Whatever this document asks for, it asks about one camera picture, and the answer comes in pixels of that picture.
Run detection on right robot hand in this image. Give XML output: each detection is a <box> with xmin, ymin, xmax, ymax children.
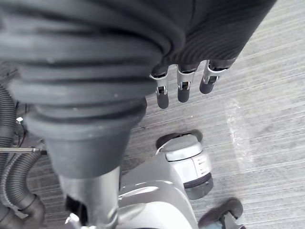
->
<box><xmin>0</xmin><ymin>0</ymin><xmax>277</xmax><ymax>229</ymax></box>

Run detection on dark robot foot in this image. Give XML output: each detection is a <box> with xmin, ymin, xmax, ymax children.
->
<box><xmin>155</xmin><ymin>129</ymin><xmax>203</xmax><ymax>150</ymax></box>

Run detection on thin metal rod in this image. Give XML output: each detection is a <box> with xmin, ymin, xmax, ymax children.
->
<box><xmin>0</xmin><ymin>147</ymin><xmax>47</xmax><ymax>154</ymax></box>

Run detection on silver robot leg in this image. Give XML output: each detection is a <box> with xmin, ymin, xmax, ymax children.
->
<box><xmin>118</xmin><ymin>136</ymin><xmax>214</xmax><ymax>229</ymax></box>

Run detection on red and black wires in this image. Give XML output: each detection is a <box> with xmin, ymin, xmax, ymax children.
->
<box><xmin>14</xmin><ymin>116</ymin><xmax>30</xmax><ymax>146</ymax></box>

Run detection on black corrugated hose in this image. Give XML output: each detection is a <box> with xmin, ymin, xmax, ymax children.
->
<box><xmin>0</xmin><ymin>151</ymin><xmax>46</xmax><ymax>229</ymax></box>
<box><xmin>0</xmin><ymin>83</ymin><xmax>16</xmax><ymax>158</ymax></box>

